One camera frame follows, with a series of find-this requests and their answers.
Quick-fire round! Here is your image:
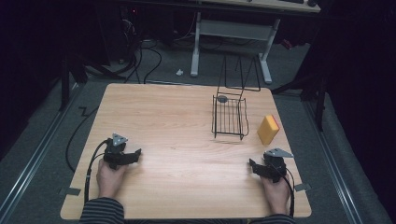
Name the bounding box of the black metal stand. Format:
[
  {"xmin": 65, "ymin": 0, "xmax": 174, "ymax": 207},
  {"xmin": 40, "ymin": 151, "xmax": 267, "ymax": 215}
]
[
  {"xmin": 57, "ymin": 46, "xmax": 90, "ymax": 112},
  {"xmin": 271, "ymin": 55, "xmax": 328, "ymax": 133}
]

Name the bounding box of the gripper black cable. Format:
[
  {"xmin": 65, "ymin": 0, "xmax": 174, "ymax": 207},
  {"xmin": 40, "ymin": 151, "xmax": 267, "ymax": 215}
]
[
  {"xmin": 270, "ymin": 162, "xmax": 296, "ymax": 218},
  {"xmin": 83, "ymin": 138, "xmax": 112, "ymax": 206}
]

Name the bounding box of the black cable bundle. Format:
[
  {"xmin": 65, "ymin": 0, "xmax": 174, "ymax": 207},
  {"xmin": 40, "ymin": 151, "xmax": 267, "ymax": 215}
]
[{"xmin": 83, "ymin": 18, "xmax": 163, "ymax": 85}]

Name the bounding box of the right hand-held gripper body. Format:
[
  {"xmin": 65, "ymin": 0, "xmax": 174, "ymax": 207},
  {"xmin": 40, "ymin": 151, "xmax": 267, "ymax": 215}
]
[{"xmin": 252, "ymin": 147, "xmax": 295, "ymax": 184}]

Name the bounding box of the black wire rack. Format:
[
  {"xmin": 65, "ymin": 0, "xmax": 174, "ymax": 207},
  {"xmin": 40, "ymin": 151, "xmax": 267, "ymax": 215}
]
[{"xmin": 211, "ymin": 53, "xmax": 262, "ymax": 141}]

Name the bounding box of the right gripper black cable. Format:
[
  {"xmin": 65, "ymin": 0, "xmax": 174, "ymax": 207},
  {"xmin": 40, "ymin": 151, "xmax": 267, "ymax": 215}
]
[{"xmin": 270, "ymin": 162, "xmax": 296, "ymax": 218}]

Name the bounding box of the yellow sponge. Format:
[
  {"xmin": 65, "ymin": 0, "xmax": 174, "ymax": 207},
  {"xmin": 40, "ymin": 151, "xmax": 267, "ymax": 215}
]
[{"xmin": 256, "ymin": 114, "xmax": 281, "ymax": 147}]

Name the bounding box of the person's right hand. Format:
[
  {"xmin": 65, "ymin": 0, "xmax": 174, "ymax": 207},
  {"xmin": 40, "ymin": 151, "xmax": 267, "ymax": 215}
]
[{"xmin": 261, "ymin": 175, "xmax": 291, "ymax": 217}]

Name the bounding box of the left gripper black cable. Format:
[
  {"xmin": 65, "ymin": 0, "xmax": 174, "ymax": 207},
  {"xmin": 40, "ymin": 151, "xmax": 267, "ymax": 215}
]
[{"xmin": 83, "ymin": 138, "xmax": 112, "ymax": 206}]

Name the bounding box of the black floor cable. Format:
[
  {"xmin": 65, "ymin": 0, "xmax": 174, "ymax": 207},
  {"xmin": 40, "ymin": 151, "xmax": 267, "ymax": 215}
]
[{"xmin": 64, "ymin": 105, "xmax": 100, "ymax": 174}]

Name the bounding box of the metal floor rail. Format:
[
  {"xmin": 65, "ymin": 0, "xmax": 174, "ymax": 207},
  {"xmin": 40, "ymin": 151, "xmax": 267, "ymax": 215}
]
[
  {"xmin": 303, "ymin": 99, "xmax": 365, "ymax": 224},
  {"xmin": 0, "ymin": 82, "xmax": 83, "ymax": 216}
]

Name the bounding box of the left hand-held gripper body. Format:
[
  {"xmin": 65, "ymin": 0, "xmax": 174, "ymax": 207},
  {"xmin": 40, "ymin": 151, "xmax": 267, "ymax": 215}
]
[{"xmin": 103, "ymin": 133, "xmax": 135, "ymax": 171}]

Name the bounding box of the person's left hand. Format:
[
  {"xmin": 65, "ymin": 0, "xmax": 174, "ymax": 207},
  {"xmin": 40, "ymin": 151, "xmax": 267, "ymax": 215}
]
[{"xmin": 95, "ymin": 159, "xmax": 129, "ymax": 200}]

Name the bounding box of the grey metal desk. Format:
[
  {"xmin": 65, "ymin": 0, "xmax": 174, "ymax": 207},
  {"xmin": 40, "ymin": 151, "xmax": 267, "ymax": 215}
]
[{"xmin": 124, "ymin": 0, "xmax": 321, "ymax": 85}]

